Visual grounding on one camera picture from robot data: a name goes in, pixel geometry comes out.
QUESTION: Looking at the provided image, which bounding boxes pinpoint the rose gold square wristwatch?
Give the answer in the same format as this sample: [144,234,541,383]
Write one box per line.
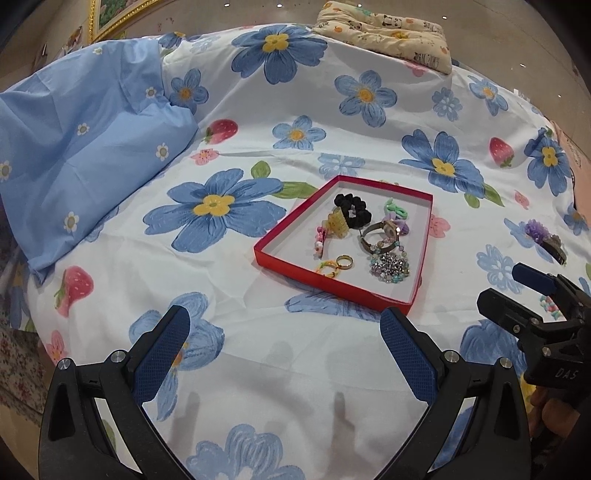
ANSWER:
[360,219,402,253]

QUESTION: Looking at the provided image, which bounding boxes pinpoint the black scrunchie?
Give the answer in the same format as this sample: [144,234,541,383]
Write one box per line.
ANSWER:
[333,193,368,230]

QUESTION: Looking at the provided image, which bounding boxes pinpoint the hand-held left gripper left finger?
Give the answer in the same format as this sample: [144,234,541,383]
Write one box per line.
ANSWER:
[38,305,192,480]

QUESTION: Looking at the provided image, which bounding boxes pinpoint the green hair clip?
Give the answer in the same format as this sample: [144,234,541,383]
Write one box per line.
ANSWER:
[383,198,411,220]

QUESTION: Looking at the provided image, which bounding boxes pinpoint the gold framed picture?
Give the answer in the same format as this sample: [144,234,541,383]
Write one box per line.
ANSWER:
[89,0,185,43]

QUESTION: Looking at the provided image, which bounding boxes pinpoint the cream folded panda blanket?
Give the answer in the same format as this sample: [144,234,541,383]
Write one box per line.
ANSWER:
[311,0,453,76]

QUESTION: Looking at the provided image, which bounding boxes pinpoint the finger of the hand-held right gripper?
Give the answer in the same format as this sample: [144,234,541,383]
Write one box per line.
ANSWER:
[476,288,546,343]
[512,262,562,297]

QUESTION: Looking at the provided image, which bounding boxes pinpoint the silver chain bracelet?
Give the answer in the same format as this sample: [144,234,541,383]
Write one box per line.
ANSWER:
[368,247,412,283]

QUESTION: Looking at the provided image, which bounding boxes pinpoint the floral patterned rug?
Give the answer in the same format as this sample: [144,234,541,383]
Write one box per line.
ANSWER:
[0,249,61,416]

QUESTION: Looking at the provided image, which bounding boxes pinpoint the person's right hand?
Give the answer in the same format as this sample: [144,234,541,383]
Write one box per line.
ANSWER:
[527,384,591,441]

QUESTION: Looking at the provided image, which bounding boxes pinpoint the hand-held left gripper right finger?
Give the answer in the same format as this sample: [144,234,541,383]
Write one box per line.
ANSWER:
[379,307,533,480]

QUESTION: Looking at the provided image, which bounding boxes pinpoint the light blue flowered pillow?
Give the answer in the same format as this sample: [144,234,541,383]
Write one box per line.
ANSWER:
[0,39,200,284]

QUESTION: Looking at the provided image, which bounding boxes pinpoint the pink printed cloth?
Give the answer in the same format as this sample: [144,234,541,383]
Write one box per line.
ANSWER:
[555,126,591,195]

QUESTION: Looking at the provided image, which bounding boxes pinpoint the floral strawberry print bedsheet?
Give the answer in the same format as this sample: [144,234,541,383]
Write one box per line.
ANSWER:
[9,18,591,480]

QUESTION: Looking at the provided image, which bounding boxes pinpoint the small yellow hair claw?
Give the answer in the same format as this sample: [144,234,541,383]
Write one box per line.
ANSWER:
[326,208,350,241]

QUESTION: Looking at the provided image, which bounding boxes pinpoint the red shallow box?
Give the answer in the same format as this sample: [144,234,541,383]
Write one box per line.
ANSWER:
[253,174,434,316]

